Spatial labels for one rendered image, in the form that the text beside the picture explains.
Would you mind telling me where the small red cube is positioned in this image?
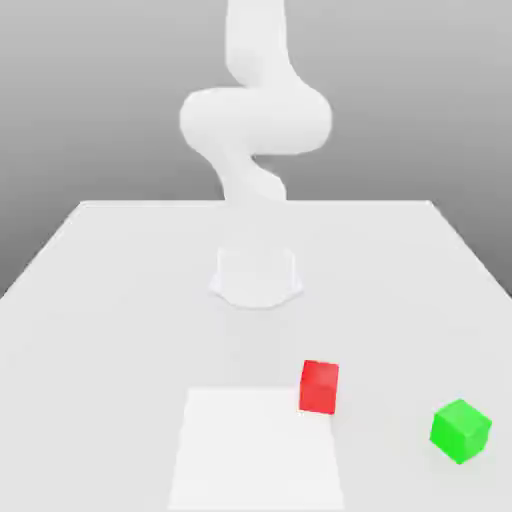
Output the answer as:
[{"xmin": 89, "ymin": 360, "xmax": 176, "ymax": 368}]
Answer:
[{"xmin": 298, "ymin": 359, "xmax": 340, "ymax": 416}]

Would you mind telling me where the small green cube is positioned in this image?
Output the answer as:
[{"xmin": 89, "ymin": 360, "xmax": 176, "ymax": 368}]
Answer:
[{"xmin": 428, "ymin": 398, "xmax": 494, "ymax": 466}]

